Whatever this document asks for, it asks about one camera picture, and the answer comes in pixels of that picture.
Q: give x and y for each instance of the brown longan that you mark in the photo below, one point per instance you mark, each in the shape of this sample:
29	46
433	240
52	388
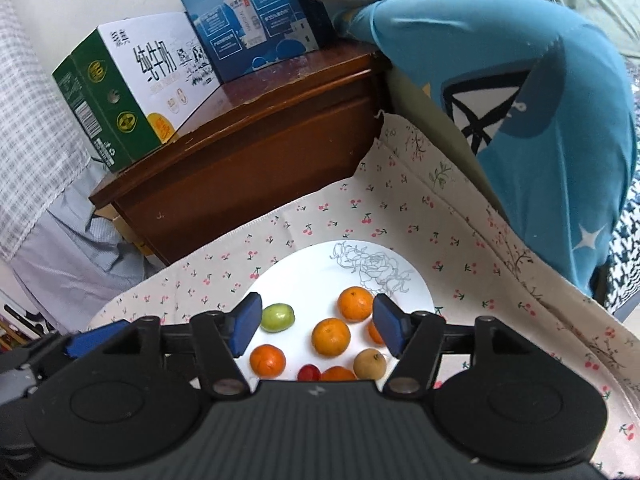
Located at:
369	364

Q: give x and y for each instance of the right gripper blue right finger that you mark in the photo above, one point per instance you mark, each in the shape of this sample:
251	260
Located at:
415	339

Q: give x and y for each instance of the yellowish tangerine on plate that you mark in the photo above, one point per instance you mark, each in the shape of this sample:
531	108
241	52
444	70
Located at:
330	337

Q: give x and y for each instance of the green jujube fruit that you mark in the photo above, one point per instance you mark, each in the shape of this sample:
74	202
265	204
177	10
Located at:
277	317

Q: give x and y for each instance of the small orange tangerine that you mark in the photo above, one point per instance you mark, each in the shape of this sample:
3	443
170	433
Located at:
337	374

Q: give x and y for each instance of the cherry print tablecloth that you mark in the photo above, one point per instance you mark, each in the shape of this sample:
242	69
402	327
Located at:
408	197

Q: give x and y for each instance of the green milk carton box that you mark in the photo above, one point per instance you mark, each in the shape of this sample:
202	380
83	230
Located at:
133	83

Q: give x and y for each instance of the orange tangerine on plate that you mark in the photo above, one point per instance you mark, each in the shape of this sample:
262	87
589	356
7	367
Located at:
267	361

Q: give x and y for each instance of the checked grey cloth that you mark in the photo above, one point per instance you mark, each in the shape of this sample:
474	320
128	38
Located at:
70	261

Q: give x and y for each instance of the brown wooden cabinet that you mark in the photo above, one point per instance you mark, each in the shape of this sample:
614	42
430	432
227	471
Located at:
255	144

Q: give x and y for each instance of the blue milk carton box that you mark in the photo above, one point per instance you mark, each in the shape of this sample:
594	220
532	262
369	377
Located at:
243	36

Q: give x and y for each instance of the wooden rack with items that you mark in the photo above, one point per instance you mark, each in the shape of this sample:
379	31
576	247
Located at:
19	326

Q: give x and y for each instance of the blue patterned quilt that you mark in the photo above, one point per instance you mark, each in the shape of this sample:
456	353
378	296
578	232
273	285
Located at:
562	158

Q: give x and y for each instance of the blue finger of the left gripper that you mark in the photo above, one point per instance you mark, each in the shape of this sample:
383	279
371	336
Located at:
74	346

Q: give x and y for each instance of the cardboard box on floor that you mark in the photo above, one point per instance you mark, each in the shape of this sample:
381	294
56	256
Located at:
125	230

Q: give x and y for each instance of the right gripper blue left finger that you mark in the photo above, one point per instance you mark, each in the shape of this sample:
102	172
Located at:
218	339

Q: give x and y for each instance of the red cherry tomato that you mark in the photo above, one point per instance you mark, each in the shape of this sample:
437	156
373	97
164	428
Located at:
308	373

